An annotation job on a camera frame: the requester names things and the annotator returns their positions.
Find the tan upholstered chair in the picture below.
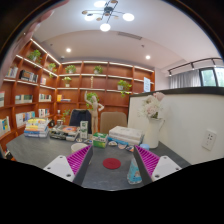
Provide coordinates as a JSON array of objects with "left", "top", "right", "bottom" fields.
[{"left": 99, "top": 111, "right": 128, "bottom": 135}]

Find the white jug vase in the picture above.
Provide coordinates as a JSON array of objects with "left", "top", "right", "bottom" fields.
[{"left": 143, "top": 117, "right": 166, "bottom": 149}]

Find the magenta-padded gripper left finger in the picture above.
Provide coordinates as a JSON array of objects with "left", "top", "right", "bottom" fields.
[{"left": 43, "top": 144, "right": 95, "bottom": 187}]

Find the wooden artist mannequin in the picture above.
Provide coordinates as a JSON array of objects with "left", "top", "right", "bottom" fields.
[{"left": 83, "top": 90, "right": 105, "bottom": 134}]

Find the brown wooden shelf unit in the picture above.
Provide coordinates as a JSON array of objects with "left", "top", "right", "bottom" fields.
[{"left": 0, "top": 38, "right": 156, "bottom": 148}]

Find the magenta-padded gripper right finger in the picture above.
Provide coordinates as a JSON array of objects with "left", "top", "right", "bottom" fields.
[{"left": 133, "top": 144, "right": 183, "bottom": 187}]

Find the green and white box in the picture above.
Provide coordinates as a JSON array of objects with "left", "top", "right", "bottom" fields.
[{"left": 92, "top": 132, "right": 109, "bottom": 149}]

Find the colourful book stack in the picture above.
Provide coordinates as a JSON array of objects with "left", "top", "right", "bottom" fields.
[{"left": 23, "top": 117, "right": 51, "bottom": 139}]

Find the window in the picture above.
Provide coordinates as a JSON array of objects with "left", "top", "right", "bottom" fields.
[{"left": 199, "top": 66, "right": 224, "bottom": 88}]

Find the dark chair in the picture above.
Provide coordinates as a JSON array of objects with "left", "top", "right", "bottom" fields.
[{"left": 68, "top": 109, "right": 93, "bottom": 134}]

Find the flat round red coaster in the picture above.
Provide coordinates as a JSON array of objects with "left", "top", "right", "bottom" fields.
[{"left": 102, "top": 157, "right": 122, "bottom": 170}]

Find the ceiling chandelier with round lamps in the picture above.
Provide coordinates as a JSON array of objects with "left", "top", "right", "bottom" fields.
[{"left": 81, "top": 0, "right": 135, "bottom": 33}]

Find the dark magazine stack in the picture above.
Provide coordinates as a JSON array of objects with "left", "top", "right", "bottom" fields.
[{"left": 49, "top": 124, "right": 81, "bottom": 142}]

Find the upright green and white carton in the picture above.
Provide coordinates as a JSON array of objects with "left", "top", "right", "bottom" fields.
[{"left": 79, "top": 120, "right": 89, "bottom": 140}]

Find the pink and white flower bouquet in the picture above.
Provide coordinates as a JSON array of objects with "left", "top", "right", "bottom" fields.
[{"left": 138, "top": 92, "right": 166, "bottom": 120}]

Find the black ceiling track rail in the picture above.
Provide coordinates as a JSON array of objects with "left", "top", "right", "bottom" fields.
[{"left": 167, "top": 57, "right": 224, "bottom": 76}]

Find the clear blue-capped water bottle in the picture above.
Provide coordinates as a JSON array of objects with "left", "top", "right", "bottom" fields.
[{"left": 126, "top": 156, "right": 143, "bottom": 185}]

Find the grey curtain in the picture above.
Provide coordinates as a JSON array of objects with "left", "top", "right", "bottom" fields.
[{"left": 168, "top": 69, "right": 202, "bottom": 89}]

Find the ceiling air vent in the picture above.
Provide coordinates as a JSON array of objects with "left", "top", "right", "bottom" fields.
[{"left": 117, "top": 31, "right": 143, "bottom": 41}]

